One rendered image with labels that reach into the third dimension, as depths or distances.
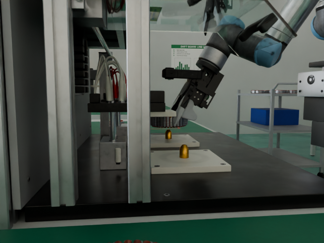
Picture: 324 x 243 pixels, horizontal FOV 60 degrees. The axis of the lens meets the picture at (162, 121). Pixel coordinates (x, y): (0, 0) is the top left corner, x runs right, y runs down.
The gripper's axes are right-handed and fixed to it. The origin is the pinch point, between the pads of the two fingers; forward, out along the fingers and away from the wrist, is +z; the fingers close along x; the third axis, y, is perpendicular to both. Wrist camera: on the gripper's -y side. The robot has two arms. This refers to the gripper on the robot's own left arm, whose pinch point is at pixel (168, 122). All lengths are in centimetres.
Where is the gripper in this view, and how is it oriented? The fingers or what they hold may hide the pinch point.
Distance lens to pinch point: 82.1
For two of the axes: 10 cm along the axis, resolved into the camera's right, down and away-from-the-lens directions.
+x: -1.1, -1.0, 9.9
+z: -4.9, 8.7, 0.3
